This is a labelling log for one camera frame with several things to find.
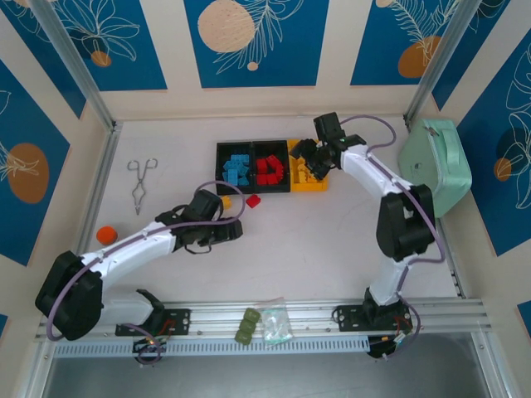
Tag yellow plastic bin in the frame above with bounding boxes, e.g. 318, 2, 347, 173
288, 138, 331, 194

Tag black plastic bin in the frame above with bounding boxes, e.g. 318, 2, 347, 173
215, 141, 255, 196
251, 139, 292, 195

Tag metal tongs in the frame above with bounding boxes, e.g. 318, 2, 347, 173
127, 156, 158, 216

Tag orange ball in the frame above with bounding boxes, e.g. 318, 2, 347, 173
96, 226, 119, 245

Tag olive green block strip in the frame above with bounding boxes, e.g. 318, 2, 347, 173
234, 307, 261, 344

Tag clear plastic bag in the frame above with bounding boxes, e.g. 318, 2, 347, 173
253, 296, 294, 346

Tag mint green zipper case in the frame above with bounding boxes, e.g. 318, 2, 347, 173
398, 119, 473, 219

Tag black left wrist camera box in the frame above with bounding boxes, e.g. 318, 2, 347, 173
190, 192, 223, 219

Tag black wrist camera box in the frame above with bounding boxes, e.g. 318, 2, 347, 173
314, 112, 345, 142
190, 192, 223, 219

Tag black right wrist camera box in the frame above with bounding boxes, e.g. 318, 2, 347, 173
314, 112, 345, 142

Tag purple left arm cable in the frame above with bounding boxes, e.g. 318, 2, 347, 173
46, 181, 248, 366

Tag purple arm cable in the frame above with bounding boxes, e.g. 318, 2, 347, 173
338, 114, 447, 362
46, 181, 248, 366

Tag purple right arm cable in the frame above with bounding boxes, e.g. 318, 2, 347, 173
338, 114, 447, 362

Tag grey slotted cable duct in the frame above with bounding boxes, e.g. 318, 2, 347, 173
52, 335, 371, 358

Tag aluminium side rail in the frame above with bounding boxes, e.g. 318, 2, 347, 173
433, 215, 468, 299
60, 124, 121, 308

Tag wide aluminium base rail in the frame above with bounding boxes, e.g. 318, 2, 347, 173
35, 296, 493, 343

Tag aluminium frame post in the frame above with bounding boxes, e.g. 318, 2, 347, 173
402, 0, 472, 125
31, 0, 121, 133

